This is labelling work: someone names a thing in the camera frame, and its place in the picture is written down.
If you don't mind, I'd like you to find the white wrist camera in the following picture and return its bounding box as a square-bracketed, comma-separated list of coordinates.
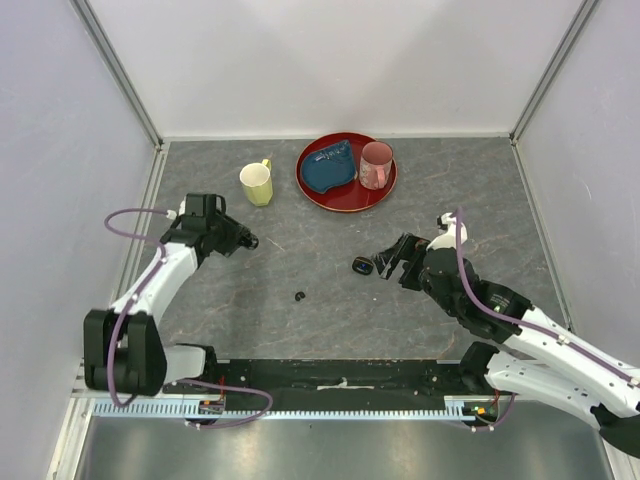
[165, 198, 186, 221]
[427, 212, 468, 250]

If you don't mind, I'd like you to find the left aluminium frame post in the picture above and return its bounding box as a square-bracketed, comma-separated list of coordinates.
[70, 0, 164, 149]

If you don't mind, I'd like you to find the black glossy charging case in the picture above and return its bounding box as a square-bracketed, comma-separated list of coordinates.
[351, 256, 375, 276]

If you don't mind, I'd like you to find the aluminium frame post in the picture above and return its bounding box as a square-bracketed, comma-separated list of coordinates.
[509, 0, 600, 146]
[70, 0, 164, 149]

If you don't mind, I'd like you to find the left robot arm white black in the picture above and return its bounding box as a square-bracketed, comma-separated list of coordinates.
[83, 193, 259, 407]

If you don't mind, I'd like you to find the right aluminium frame post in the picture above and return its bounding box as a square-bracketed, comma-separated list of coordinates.
[509, 0, 600, 146]

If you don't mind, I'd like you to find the blue leaf-shaped dish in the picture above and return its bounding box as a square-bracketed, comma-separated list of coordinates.
[300, 140, 357, 194]

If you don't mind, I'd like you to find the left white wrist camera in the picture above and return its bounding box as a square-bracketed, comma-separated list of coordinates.
[165, 198, 186, 221]

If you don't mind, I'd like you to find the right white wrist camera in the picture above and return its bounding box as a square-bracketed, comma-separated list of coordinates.
[427, 212, 468, 250]

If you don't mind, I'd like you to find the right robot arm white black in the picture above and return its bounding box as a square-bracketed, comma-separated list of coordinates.
[372, 234, 639, 457]

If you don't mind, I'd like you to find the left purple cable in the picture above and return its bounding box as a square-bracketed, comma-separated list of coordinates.
[103, 207, 174, 409]

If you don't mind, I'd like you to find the slotted cable duct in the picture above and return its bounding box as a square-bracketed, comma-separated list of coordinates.
[91, 398, 478, 422]

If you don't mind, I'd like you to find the pink patterned mug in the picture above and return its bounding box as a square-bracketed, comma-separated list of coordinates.
[359, 141, 393, 190]

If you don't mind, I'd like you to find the yellow-green mug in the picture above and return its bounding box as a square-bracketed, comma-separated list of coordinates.
[239, 159, 273, 207]

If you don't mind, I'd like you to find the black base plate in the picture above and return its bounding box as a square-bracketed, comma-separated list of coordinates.
[199, 357, 516, 412]

